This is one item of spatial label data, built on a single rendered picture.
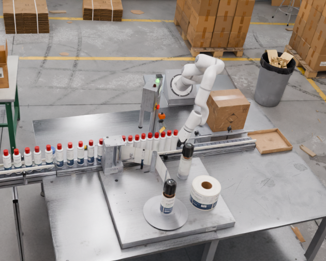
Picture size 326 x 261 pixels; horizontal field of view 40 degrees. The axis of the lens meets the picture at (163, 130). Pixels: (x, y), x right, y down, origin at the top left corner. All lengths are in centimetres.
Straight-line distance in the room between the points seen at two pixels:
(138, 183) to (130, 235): 47
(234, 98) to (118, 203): 142
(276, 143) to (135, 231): 161
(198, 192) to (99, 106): 270
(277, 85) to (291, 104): 49
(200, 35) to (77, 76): 192
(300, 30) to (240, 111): 354
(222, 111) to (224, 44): 321
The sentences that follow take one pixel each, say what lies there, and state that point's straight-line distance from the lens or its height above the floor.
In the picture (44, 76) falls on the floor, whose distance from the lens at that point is 602.
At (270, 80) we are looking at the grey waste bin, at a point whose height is 41.
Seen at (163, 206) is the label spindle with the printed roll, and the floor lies 98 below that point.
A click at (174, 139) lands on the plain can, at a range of 343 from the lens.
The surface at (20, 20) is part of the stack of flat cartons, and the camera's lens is 701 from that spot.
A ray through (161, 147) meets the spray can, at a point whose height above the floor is 95.
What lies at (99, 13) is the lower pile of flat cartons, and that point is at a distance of 753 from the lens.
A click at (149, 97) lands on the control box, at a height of 141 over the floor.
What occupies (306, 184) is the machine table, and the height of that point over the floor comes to 83.
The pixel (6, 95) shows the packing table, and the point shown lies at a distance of 429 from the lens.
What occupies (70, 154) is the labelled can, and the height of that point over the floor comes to 100.
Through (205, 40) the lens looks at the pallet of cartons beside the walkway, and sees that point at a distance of 673.
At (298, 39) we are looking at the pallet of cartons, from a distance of 724.
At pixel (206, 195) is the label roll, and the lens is 303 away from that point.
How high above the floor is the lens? 315
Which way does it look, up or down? 38 degrees down
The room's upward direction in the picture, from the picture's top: 8 degrees clockwise
